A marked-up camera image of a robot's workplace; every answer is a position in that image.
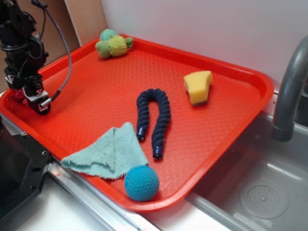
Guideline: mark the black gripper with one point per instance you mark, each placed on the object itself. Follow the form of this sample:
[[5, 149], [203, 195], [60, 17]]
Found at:
[[29, 83]]

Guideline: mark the red paper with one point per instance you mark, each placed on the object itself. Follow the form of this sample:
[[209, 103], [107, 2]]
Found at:
[[18, 97]]

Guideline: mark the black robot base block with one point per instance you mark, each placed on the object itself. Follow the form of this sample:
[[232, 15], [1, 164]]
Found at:
[[23, 165]]

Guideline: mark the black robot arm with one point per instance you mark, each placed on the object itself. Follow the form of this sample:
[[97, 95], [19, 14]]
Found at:
[[25, 55]]

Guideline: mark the brown cardboard panel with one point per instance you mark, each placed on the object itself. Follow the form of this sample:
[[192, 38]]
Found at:
[[80, 21]]

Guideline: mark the green plush toy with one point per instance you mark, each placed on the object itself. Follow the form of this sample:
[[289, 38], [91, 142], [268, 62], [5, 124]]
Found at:
[[112, 44]]

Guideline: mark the light teal cloth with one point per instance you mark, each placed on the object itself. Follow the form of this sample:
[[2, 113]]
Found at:
[[111, 156]]

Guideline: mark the red plastic tray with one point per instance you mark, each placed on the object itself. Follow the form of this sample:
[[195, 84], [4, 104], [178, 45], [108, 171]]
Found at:
[[102, 94]]

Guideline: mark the blue dimpled ball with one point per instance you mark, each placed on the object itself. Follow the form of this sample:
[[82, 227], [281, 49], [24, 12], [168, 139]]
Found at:
[[141, 183]]

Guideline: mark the yellow sponge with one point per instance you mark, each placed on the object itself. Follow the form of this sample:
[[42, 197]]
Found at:
[[197, 84]]

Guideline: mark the grey sink basin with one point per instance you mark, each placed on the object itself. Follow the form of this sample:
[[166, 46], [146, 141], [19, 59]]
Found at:
[[256, 158]]

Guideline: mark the sink drain cover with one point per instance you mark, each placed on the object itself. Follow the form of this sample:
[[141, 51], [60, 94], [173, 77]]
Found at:
[[263, 201]]

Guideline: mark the grey faucet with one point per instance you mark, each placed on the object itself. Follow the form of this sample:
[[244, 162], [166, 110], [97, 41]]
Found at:
[[292, 102]]

